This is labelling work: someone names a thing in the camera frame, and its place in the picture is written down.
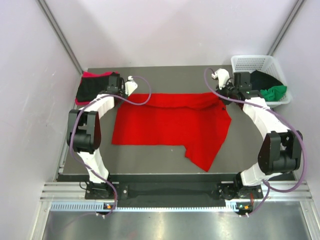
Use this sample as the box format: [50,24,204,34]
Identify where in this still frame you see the aluminium frame rail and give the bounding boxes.
[40,181,312,204]

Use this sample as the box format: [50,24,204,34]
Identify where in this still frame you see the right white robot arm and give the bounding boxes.
[211,68,302,200]

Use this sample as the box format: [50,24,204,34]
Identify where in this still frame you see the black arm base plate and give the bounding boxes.
[84,181,265,201]

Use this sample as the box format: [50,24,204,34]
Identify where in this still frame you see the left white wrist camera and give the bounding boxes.
[124,75,138,97]

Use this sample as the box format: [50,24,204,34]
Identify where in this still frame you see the left aluminium corner post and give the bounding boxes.
[35,0,84,75]

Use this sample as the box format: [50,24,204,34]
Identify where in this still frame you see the grey slotted cable duct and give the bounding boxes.
[50,201,253,213]

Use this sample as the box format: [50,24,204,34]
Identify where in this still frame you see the right aluminium corner post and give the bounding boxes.
[267,0,306,56]

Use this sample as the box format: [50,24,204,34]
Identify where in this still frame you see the green t shirt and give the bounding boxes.
[260,85,287,102]

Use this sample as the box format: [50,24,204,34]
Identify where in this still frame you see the folded black t shirt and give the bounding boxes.
[75,71,122,106]

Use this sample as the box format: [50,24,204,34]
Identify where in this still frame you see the black t shirt in basket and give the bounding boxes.
[250,70,283,91]

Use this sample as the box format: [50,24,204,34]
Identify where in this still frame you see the aluminium corner post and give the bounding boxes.
[35,0,84,75]
[267,0,306,56]

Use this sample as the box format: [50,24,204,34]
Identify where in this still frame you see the white plastic basket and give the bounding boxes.
[231,55,291,108]

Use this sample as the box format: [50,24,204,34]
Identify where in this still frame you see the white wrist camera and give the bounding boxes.
[211,68,230,90]
[124,75,138,97]

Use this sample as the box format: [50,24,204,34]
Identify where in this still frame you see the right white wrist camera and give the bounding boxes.
[211,68,230,90]

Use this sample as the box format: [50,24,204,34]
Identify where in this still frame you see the red t shirt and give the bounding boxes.
[111,92,232,172]

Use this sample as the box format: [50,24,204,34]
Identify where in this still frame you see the folded pink t shirt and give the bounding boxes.
[74,71,113,106]

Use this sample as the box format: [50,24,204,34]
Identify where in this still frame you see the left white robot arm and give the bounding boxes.
[66,72,131,199]

